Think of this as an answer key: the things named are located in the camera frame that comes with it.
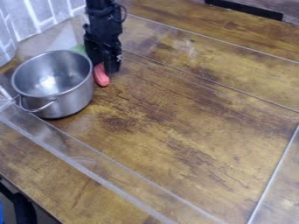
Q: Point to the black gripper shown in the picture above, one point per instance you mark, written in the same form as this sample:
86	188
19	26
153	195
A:
104	29

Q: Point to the pink spoon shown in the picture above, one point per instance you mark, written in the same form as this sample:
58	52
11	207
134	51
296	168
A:
101	75

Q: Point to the green bumpy toy vegetable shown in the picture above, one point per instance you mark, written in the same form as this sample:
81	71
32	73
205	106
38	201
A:
80	49

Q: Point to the stainless steel pot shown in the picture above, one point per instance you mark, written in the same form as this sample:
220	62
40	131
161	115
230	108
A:
56	84

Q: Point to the white patterned curtain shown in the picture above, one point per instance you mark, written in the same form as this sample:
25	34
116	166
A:
29	17

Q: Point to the clear acrylic table barrier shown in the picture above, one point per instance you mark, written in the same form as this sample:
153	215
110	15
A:
189	141

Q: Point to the black bar at back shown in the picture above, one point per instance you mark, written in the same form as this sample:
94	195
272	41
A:
226	4

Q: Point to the black table leg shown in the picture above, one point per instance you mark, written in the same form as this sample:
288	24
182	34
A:
23	206

